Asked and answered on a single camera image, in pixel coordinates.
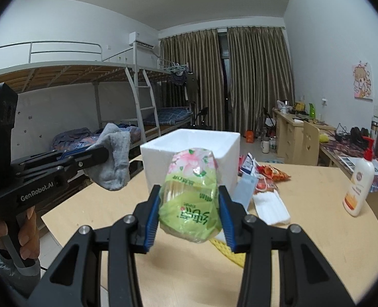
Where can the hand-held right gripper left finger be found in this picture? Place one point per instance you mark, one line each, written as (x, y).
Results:
(152, 220)

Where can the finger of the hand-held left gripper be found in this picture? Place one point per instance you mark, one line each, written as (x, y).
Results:
(89, 162)
(48, 157)

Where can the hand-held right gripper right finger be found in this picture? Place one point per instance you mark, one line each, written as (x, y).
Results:
(227, 227)

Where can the grey sock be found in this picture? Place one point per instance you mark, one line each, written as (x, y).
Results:
(115, 163)

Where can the green tissue packet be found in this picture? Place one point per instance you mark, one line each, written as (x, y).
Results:
(189, 198)

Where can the white foam box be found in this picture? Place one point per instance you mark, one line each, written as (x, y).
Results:
(163, 153)

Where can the person's left hand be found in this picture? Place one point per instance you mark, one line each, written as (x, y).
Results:
(30, 233)

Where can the yellow mesh net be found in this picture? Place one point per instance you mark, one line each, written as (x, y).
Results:
(230, 254)

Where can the camouflage blanket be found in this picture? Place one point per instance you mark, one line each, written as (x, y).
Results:
(72, 137)

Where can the blue face mask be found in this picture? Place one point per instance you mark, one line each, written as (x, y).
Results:
(245, 192)

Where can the white tissue pack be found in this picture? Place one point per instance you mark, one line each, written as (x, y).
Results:
(270, 208)

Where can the red sausage packet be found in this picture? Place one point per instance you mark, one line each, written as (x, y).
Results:
(264, 185)

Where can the red white blue snack packet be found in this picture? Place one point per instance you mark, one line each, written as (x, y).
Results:
(247, 166)

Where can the white metal bunk bed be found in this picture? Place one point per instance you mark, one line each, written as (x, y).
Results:
(48, 73)
(150, 80)

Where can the orange snack packet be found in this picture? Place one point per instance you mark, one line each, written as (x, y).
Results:
(273, 172)

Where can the white mug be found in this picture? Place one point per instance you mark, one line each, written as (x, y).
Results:
(265, 147)

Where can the blue plaid blanket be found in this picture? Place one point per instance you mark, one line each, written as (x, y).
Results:
(169, 115)

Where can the wooden desk with drawers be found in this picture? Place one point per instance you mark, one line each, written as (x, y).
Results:
(288, 137)

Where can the black folding chair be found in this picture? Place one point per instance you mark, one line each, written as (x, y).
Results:
(201, 118)

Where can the wooden chair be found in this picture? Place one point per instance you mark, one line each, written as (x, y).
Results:
(310, 144)

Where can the hanging dark clothes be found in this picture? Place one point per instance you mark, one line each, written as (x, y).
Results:
(184, 81)

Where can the yellow object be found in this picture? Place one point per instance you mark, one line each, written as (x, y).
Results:
(324, 138)

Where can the white air conditioner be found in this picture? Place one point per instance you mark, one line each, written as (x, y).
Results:
(142, 41)

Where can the brown curtain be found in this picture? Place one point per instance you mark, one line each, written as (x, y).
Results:
(195, 76)
(259, 76)

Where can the long desk with patterned cover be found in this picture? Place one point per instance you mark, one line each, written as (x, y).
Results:
(339, 148)

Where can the white printed paper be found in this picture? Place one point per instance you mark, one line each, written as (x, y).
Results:
(348, 163)

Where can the white lotion pump bottle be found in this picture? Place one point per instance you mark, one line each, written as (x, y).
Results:
(358, 185)

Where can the black headphones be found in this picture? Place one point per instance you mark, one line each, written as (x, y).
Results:
(356, 133)

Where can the cartoon wall poster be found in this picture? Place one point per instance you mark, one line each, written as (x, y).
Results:
(363, 81)

